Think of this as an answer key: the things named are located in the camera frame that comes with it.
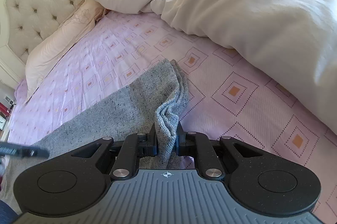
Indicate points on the grey speckled pants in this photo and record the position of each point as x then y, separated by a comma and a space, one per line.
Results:
126, 113

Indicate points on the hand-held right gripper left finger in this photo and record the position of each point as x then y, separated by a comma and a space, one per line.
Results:
152, 144

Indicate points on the person's right leg in jeans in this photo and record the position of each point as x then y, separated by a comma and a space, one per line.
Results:
5, 213

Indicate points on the cream duvet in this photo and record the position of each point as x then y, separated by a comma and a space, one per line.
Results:
250, 3

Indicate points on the white alarm clock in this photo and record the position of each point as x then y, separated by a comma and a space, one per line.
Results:
2, 123

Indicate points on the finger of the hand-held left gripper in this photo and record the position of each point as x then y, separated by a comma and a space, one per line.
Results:
23, 151

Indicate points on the cream pillow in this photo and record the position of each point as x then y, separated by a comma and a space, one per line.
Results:
58, 45

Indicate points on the pink patterned bedsheet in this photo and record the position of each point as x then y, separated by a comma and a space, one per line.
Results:
237, 97

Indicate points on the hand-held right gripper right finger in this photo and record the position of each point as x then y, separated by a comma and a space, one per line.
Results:
181, 144

